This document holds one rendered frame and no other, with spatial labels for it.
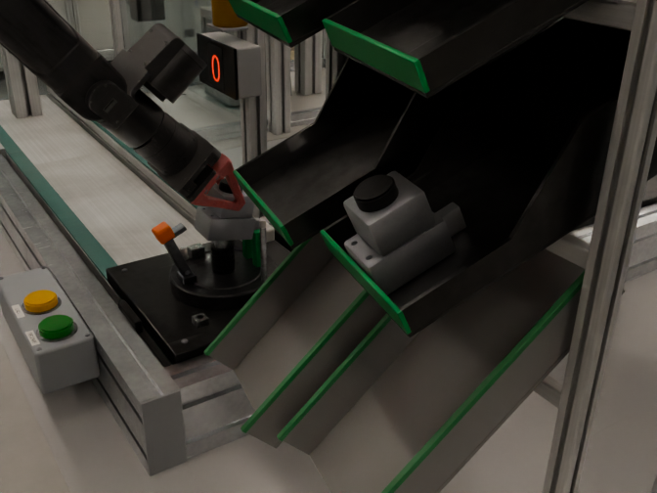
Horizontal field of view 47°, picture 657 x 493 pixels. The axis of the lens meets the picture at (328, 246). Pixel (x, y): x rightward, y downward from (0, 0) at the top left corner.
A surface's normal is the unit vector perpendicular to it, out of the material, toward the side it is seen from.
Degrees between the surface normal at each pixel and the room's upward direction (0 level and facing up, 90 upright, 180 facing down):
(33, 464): 0
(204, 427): 90
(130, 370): 0
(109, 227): 0
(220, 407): 90
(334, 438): 45
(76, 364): 90
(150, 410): 90
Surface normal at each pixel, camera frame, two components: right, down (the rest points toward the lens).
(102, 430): 0.01, -0.89
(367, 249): -0.37, -0.74
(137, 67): -0.36, -0.30
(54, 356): 0.55, 0.39
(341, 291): -0.64, -0.51
